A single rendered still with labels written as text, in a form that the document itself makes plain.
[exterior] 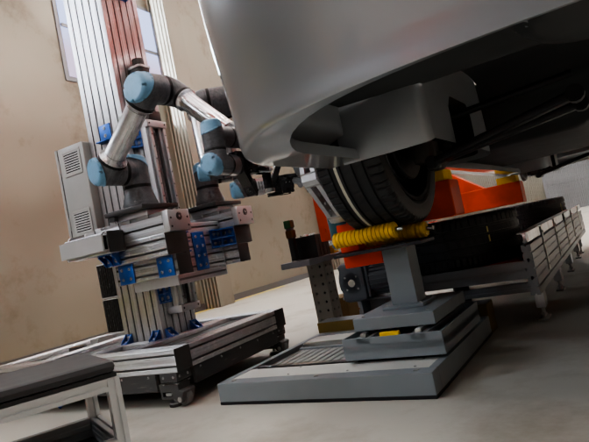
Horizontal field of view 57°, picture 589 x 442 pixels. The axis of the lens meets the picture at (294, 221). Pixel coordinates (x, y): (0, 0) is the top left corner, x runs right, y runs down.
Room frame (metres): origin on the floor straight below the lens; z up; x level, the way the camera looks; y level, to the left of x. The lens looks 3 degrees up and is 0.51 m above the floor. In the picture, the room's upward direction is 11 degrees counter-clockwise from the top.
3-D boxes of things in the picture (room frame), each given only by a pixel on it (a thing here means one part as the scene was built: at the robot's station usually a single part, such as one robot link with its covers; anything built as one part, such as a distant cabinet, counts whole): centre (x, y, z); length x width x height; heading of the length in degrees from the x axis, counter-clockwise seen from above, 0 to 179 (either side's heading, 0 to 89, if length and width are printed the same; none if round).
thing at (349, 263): (2.13, -0.25, 0.48); 0.16 x 0.12 x 0.17; 59
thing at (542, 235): (3.39, -1.58, 0.28); 2.47 x 0.06 x 0.22; 149
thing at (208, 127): (1.88, 0.21, 0.95); 0.11 x 0.08 x 0.11; 142
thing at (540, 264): (3.60, -1.23, 0.13); 2.47 x 0.85 x 0.27; 149
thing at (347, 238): (1.99, -0.24, 0.51); 0.29 x 0.06 x 0.06; 59
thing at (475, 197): (4.22, -1.50, 0.69); 0.52 x 0.17 x 0.35; 59
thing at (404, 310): (2.06, -0.36, 0.32); 0.40 x 0.30 x 0.28; 149
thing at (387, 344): (2.06, -0.36, 0.13); 0.50 x 0.36 x 0.10; 149
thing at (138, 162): (2.35, 0.65, 0.98); 0.13 x 0.12 x 0.14; 142
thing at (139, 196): (2.36, 0.64, 0.87); 0.15 x 0.15 x 0.10
